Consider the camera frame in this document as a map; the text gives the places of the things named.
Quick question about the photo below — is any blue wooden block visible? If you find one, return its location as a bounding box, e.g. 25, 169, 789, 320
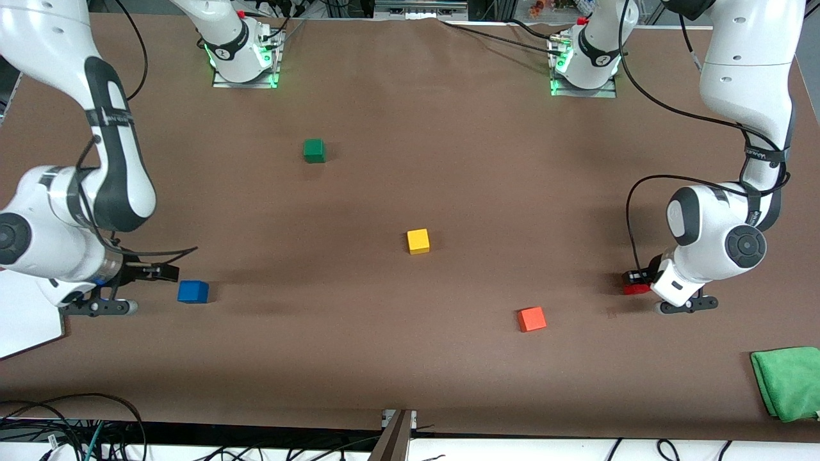
177, 280, 210, 304

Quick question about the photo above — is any white flat board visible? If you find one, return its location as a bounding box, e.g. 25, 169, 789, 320
0, 269, 66, 360

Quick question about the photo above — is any orange wooden block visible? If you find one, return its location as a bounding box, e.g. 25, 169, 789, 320
518, 307, 548, 333

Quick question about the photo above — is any green folded cloth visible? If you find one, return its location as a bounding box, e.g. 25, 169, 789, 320
750, 346, 820, 423

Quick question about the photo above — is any white lower shelf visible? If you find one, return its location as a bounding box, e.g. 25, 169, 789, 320
0, 439, 820, 461

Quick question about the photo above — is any brown table cover sheet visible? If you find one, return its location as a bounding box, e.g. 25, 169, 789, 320
0, 13, 820, 442

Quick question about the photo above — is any dark metal strut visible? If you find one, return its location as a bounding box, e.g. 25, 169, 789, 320
368, 410, 414, 461

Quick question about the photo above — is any black looped cable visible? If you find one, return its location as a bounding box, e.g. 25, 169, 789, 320
0, 392, 148, 461

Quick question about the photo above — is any teal cable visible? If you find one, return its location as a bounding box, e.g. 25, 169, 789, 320
83, 421, 106, 461

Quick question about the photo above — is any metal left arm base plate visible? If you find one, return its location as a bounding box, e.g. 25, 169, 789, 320
550, 35, 617, 98

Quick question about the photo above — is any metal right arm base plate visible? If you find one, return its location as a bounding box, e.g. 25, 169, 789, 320
211, 29, 281, 89

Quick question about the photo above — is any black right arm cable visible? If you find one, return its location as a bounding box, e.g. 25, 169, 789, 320
76, 0, 198, 257

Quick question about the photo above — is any black cable to arm base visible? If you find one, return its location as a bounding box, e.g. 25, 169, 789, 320
439, 19, 564, 57

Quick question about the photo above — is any grey metal rail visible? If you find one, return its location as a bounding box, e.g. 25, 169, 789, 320
375, 0, 468, 19

